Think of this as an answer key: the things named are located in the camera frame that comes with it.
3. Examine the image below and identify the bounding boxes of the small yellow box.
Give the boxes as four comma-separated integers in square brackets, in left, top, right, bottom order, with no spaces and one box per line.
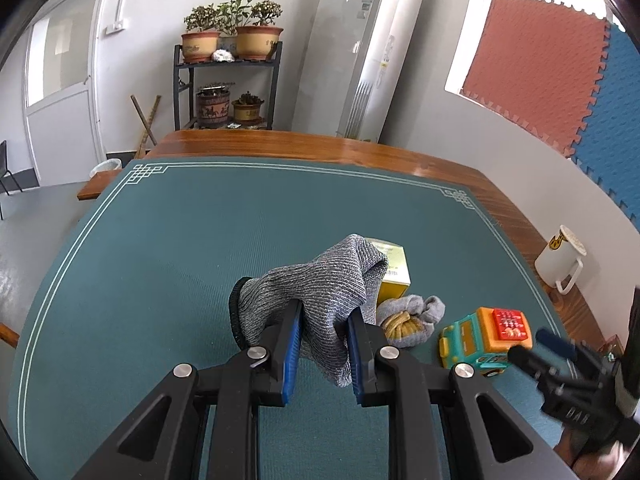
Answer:
[362,237,412,306]

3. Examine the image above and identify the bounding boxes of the green table mat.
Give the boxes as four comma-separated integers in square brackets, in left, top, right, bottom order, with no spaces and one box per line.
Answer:
[7,156,568,480]

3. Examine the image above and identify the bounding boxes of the white mug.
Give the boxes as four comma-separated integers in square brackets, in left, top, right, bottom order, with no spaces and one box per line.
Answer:
[535,225,586,295]

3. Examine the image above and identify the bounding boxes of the balled grey and yellow socks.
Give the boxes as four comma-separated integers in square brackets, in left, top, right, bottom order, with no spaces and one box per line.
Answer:
[376,295,446,350]

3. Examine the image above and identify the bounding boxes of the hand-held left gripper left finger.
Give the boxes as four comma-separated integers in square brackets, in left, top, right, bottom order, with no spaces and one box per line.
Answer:
[70,298,305,480]

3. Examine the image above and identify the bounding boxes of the blue foam wall mat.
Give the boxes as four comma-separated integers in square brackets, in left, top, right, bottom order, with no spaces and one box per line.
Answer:
[570,22,640,233]

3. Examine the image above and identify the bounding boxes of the grey sock with black cuff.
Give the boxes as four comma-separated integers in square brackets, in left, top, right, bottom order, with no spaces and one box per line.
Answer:
[228,233,390,388]

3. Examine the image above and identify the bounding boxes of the white floor-standing air conditioner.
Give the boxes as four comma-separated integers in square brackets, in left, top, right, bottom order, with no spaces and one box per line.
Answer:
[291,0,428,143]

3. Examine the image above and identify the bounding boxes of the tall leafy potted plant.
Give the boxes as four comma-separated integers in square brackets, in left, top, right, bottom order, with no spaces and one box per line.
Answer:
[215,0,251,53]

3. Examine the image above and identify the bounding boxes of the black metal plant rack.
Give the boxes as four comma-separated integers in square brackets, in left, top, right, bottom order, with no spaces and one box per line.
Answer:
[172,42,283,132]

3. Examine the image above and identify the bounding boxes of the potted plant in large tan pot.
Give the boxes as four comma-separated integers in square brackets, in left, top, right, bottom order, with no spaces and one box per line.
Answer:
[235,0,284,61]

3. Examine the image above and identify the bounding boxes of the person's right hand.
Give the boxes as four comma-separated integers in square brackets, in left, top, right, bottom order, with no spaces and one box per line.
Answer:
[552,425,633,480]

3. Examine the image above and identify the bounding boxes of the white door with glass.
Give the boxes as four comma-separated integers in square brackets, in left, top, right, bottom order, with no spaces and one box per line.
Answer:
[25,0,108,186]

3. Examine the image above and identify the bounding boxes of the wooden ruler stick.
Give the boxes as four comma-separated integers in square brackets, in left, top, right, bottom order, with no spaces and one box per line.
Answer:
[135,96,162,158]

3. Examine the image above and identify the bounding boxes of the small brown potted plant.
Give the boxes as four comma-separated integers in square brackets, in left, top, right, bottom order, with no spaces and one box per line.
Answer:
[231,91,265,123]

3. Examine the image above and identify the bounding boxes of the teal and orange toy bus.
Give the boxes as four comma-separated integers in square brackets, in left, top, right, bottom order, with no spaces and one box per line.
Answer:
[438,306,532,377]

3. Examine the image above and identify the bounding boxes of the wooden broom stick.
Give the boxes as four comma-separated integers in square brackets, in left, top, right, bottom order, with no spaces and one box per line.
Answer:
[131,94,158,150]

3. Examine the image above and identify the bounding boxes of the black chair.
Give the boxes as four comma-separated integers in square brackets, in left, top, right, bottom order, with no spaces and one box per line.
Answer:
[0,140,18,221]

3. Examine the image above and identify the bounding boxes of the dark patterned pot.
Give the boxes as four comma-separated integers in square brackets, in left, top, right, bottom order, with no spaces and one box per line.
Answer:
[196,85,236,129]

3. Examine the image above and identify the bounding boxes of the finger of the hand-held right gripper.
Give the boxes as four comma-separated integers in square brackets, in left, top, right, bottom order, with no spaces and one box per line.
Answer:
[535,328,577,361]
[507,346,567,387]

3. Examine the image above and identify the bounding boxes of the white bin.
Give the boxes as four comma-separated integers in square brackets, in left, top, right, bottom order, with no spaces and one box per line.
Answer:
[90,158,122,178]

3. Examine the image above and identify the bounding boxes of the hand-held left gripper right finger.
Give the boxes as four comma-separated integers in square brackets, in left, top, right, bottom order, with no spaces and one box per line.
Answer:
[346,307,586,480]

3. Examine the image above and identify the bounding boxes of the red foam wall mat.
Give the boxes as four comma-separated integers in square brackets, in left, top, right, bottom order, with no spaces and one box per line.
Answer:
[460,0,612,158]

